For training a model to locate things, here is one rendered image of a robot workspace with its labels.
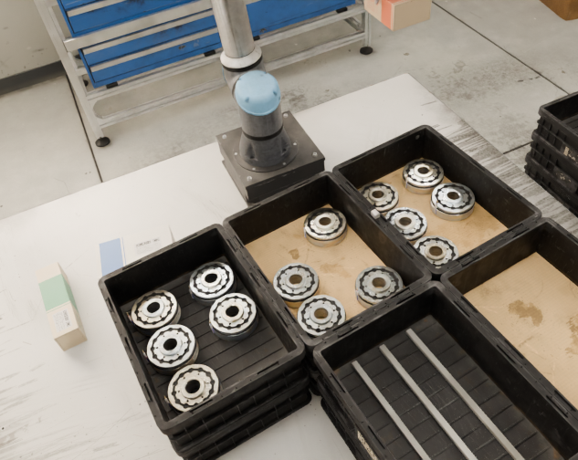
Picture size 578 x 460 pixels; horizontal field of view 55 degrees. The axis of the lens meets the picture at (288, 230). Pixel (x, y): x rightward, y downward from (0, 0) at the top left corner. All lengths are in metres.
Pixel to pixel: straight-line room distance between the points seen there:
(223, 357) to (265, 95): 0.68
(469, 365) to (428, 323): 0.12
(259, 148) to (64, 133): 2.03
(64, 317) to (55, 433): 0.27
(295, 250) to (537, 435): 0.63
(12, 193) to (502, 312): 2.55
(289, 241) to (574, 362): 0.66
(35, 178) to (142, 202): 1.53
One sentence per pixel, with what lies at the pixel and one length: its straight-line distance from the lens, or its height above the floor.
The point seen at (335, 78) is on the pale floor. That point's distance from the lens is 3.37.
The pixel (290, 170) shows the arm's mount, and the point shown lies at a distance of 1.58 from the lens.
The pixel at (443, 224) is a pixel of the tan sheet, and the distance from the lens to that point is 1.39.
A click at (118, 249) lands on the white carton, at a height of 0.79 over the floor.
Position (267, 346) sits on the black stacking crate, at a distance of 1.19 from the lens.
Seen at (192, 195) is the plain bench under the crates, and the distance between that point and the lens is 1.71.
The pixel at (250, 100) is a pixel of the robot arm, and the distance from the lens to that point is 1.48.
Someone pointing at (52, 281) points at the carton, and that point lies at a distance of 1.56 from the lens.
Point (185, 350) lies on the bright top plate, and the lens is 1.19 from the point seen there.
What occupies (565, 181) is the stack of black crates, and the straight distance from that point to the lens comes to 2.22.
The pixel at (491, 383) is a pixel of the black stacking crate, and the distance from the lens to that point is 1.17.
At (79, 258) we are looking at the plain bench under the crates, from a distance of 1.67.
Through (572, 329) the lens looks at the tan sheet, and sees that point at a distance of 1.27.
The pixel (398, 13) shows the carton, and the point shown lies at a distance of 1.64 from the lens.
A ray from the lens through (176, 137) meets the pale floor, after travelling 3.13.
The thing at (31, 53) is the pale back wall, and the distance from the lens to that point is 3.93.
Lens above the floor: 1.85
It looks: 48 degrees down
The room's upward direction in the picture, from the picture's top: 9 degrees counter-clockwise
